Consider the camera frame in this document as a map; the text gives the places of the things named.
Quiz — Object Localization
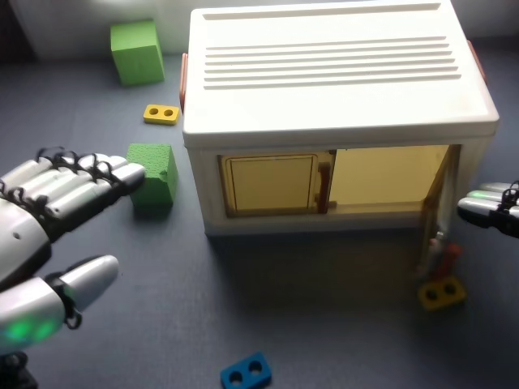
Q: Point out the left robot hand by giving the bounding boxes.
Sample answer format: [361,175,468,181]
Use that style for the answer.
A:
[0,146,146,358]

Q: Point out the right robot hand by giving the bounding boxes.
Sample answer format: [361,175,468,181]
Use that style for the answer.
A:
[457,181,519,239]

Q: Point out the yellow two-hole block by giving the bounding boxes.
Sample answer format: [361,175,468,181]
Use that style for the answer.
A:
[143,104,181,126]
[418,276,468,312]

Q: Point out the small green foam block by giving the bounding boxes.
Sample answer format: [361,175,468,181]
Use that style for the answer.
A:
[127,143,178,212]

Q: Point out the grey table cloth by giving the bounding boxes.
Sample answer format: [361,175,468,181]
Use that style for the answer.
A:
[0,36,519,389]

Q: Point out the white plastic storage box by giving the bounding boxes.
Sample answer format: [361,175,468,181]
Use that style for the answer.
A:
[179,2,500,238]

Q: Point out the large green foam block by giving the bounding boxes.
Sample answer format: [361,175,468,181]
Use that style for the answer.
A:
[109,19,166,88]

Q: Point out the blue two-hole block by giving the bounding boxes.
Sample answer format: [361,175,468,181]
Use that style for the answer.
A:
[220,351,274,389]

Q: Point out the brown box side handle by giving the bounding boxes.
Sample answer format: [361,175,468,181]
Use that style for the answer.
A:
[465,40,489,80]

